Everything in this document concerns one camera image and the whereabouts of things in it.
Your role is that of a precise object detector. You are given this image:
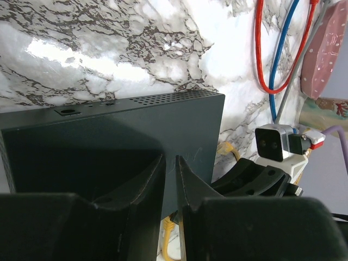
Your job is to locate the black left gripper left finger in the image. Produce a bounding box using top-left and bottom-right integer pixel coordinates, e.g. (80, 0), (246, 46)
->
(1, 155), (166, 260)

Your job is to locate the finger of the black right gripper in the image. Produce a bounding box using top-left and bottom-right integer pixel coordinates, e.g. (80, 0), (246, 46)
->
(212, 158), (291, 197)

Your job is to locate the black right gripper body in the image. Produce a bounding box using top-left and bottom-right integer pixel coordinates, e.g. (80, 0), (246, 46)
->
(279, 183), (303, 197)

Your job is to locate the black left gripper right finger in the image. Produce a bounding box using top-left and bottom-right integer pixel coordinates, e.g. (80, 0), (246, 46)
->
(176, 156), (347, 260)

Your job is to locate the yellow ethernet cable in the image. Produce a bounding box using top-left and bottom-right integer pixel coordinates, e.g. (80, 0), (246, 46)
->
(161, 141), (241, 261)

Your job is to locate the dark grey network switch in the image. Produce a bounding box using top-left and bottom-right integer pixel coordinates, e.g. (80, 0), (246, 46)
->
(1, 90), (225, 216)

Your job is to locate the red ethernet cable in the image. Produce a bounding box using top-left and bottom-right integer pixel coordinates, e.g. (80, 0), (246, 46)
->
(254, 0), (319, 95)

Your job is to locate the blue ethernet cable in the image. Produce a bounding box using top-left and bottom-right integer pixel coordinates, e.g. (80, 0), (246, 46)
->
(268, 0), (301, 123)

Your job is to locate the grey ethernet cable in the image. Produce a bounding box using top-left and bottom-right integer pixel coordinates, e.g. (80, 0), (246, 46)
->
(274, 0), (334, 125)

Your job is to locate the cream ceramic mug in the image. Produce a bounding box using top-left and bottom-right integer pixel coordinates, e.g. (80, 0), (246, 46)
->
(299, 98), (347, 132)

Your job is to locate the pink dotted plate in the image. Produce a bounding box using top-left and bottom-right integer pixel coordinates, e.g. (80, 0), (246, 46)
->
(301, 1), (347, 100)

